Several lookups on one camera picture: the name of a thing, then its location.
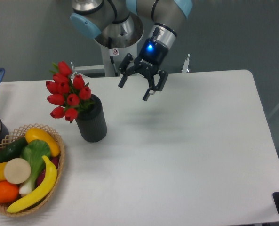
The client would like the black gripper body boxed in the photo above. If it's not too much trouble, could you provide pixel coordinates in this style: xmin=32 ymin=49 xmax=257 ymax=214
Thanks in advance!
xmin=134 ymin=38 xmax=168 ymax=85

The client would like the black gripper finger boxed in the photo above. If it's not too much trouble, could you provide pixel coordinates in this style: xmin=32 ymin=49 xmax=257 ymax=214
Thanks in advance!
xmin=143 ymin=69 xmax=168 ymax=101
xmin=118 ymin=53 xmax=135 ymax=88

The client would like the red tulip bouquet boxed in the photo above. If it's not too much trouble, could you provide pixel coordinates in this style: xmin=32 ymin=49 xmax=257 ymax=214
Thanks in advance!
xmin=46 ymin=61 xmax=95 ymax=122

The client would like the dark grey ribbed vase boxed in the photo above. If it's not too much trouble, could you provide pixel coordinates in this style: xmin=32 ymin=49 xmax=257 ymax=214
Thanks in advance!
xmin=76 ymin=94 xmax=107 ymax=143

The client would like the yellow squash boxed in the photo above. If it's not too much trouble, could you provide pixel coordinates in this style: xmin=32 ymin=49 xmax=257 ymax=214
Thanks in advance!
xmin=25 ymin=128 xmax=60 ymax=157

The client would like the dark red vegetable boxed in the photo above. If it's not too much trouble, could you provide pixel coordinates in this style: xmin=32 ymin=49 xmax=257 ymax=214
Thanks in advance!
xmin=36 ymin=156 xmax=59 ymax=187

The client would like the green bok choy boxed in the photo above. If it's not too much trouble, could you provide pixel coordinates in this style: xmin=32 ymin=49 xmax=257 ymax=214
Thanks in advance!
xmin=19 ymin=139 xmax=51 ymax=196

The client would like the yellow banana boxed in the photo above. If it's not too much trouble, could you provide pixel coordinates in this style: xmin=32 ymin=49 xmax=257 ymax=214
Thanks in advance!
xmin=7 ymin=155 xmax=57 ymax=213

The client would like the green cucumber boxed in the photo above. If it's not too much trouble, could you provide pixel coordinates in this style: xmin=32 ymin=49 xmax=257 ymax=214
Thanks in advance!
xmin=0 ymin=137 xmax=28 ymax=163

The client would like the woven wicker basket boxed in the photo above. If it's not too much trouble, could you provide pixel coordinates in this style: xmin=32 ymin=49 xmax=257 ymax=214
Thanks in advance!
xmin=0 ymin=123 xmax=65 ymax=217

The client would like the beige round slice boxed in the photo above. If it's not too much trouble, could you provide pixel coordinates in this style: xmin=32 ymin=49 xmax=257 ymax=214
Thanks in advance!
xmin=4 ymin=158 xmax=31 ymax=184

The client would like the orange fruit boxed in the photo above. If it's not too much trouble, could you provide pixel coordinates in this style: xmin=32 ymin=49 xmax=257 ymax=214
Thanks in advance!
xmin=0 ymin=181 xmax=19 ymax=203

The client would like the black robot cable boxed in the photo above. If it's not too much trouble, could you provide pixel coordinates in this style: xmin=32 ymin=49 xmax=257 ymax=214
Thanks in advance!
xmin=107 ymin=37 xmax=119 ymax=77

